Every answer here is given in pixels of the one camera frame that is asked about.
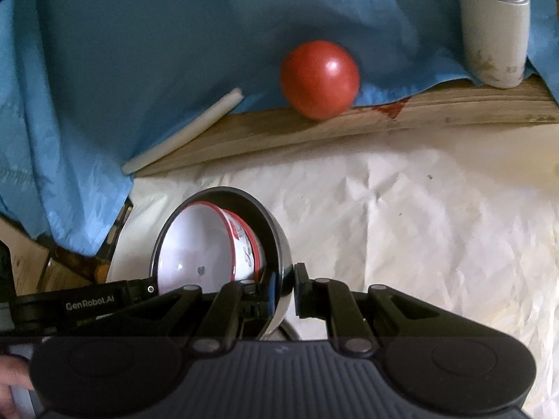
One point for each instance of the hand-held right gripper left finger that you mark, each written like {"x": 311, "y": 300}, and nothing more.
{"x": 244, "y": 299}

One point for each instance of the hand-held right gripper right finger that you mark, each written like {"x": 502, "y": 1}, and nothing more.
{"x": 301, "y": 291}

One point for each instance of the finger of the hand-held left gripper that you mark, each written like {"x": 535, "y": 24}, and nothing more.
{"x": 142, "y": 292}

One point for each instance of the stainless steel bowl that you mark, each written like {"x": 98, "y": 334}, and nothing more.
{"x": 274, "y": 244}

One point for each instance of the white bowl with red rim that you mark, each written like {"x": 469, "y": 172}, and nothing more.
{"x": 192, "y": 244}

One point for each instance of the person's left hand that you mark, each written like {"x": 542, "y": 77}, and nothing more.
{"x": 15, "y": 375}

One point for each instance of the cardboard box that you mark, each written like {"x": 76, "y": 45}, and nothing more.
{"x": 26, "y": 262}

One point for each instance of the white paper table cover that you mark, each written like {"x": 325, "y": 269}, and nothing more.
{"x": 415, "y": 227}

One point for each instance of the wooden board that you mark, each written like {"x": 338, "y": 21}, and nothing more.
{"x": 305, "y": 133}

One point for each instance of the white tube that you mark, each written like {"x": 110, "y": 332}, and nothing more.
{"x": 187, "y": 133}

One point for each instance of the red ball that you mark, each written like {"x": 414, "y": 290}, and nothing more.
{"x": 319, "y": 78}

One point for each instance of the blue cloth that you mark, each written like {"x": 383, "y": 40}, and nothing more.
{"x": 153, "y": 52}

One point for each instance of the white thermos flask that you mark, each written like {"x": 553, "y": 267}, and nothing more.
{"x": 493, "y": 30}

